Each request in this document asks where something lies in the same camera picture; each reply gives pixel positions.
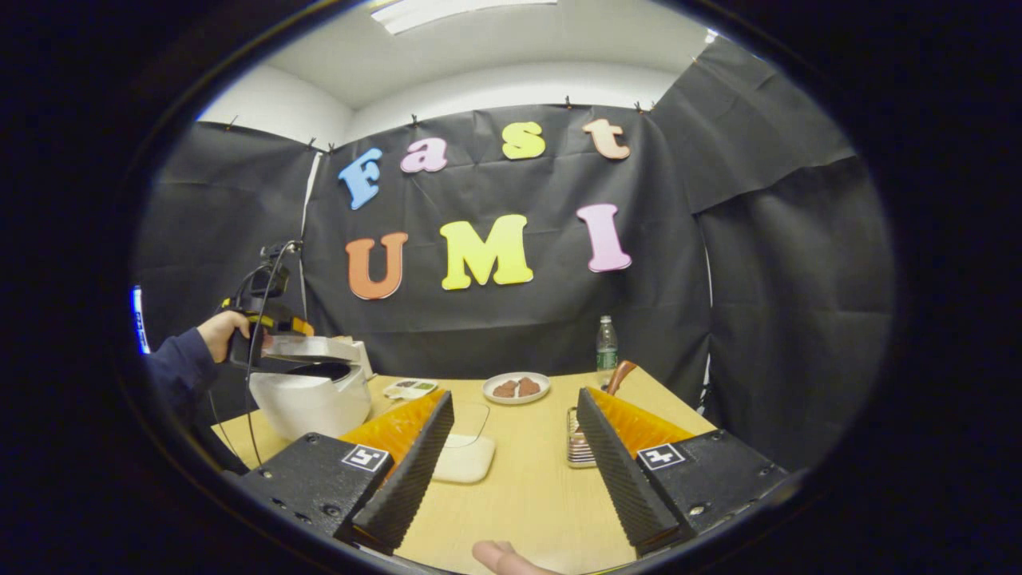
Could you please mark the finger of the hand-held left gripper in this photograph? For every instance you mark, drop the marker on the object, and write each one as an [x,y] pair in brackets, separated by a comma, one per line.
[302,326]

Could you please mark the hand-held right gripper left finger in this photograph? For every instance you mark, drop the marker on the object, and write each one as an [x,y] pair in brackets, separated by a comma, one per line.
[411,479]

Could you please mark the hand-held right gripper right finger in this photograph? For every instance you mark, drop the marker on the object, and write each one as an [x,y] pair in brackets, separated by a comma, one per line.
[615,479]

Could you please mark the white rice cooker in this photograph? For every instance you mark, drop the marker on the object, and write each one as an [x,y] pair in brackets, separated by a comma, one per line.
[311,407]

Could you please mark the brown wooden spoon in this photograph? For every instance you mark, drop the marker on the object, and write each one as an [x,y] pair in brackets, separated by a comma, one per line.
[621,373]

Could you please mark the white divided bean dish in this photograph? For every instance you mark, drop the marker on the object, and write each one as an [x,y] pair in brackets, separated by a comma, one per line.
[395,393]

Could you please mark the white round plate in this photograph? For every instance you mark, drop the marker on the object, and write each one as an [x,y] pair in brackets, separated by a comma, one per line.
[516,401]

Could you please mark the brown meat piece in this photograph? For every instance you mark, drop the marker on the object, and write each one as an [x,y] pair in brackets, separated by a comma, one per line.
[529,386]
[505,390]

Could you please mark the green label water bottle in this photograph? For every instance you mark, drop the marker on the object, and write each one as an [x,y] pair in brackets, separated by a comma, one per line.
[607,351]

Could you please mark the blue white sign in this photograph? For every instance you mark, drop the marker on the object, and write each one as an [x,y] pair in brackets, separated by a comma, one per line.
[140,319]

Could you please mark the large ceiling light panel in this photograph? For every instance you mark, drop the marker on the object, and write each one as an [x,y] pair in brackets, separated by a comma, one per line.
[447,12]

